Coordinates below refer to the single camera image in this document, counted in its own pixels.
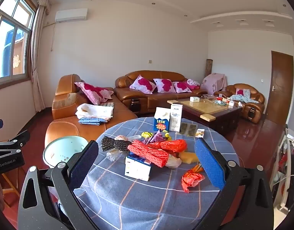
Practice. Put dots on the pink floral pillow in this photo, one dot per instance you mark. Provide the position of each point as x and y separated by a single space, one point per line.
182 87
94 92
165 85
143 84
242 92

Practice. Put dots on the small printed packet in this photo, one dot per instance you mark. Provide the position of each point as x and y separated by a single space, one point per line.
200 133

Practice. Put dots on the white air conditioner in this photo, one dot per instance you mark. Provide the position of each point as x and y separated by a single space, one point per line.
71 15

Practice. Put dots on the pinkish clear plastic bag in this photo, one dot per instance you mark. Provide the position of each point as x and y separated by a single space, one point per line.
125 137

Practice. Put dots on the dark wooden coffee table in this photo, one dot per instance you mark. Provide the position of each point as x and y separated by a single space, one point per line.
209 110

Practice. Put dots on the pink folded blanket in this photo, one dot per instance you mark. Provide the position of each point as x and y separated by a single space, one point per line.
193 83

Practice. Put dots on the brown leather three-seat sofa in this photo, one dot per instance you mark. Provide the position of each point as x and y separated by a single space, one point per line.
159 100

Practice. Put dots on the white and blue box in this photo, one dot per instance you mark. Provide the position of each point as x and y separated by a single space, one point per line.
137 167

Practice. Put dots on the brown leather armchair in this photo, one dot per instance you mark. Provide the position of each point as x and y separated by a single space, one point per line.
253 110

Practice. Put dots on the light blue cloth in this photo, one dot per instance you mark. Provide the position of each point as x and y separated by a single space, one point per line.
245 98

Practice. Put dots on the blue white drink carton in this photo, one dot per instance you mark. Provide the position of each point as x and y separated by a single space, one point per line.
161 122

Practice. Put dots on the brown wooden door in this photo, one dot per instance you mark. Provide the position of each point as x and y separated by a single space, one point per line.
278 88

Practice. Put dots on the pink draped cloth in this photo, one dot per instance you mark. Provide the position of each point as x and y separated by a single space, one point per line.
214 82

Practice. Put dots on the yellow wrapper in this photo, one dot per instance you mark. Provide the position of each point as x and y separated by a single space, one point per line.
168 136
147 135

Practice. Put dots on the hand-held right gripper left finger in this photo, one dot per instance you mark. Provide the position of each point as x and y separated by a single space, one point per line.
84 165

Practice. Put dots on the tall white milk carton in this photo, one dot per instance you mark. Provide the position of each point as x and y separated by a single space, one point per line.
176 117

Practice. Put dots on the yellow sponge block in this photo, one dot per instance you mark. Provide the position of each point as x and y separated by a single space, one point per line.
188 157

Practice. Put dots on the orange plastic bag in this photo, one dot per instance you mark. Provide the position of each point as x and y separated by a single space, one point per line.
191 178

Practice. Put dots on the blue plaid tablecloth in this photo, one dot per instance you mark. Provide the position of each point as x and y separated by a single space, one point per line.
142 196

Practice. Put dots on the purple foil wrapper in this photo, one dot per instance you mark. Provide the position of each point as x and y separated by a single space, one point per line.
157 137

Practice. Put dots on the light blue enamel basin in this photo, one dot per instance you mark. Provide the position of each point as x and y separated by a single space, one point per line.
60 148

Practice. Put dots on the beige curtain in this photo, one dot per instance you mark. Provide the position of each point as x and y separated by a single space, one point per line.
39 64

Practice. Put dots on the olive green sachet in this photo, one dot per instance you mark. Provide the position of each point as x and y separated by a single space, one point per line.
192 130
184 129

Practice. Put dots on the rolled standing mat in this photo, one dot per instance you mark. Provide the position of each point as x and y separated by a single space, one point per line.
208 68

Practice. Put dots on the folded blue plaid cloth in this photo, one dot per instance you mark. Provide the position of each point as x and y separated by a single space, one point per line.
91 121

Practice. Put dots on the cluttered white rack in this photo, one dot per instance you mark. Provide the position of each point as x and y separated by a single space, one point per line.
281 167

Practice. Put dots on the folded white cloth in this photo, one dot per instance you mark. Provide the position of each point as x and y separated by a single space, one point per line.
94 111

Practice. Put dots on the checkered cloth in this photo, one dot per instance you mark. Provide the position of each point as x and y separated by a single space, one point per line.
107 104

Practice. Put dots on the red plastic bag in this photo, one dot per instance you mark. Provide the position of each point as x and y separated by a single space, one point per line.
173 146

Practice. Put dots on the white plastic bag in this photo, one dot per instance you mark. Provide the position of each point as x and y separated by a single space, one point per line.
174 161

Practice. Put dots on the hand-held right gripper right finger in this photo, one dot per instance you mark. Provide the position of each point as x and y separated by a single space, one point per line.
209 165

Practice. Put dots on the brown leather chaise sofa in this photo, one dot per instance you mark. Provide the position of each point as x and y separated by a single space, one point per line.
65 129

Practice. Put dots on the window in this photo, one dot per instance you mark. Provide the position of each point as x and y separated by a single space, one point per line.
10 40

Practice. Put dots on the white tissue box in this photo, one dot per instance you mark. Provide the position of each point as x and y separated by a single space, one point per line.
194 99

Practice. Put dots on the wooden chair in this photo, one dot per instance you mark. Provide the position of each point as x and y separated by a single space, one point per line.
10 186

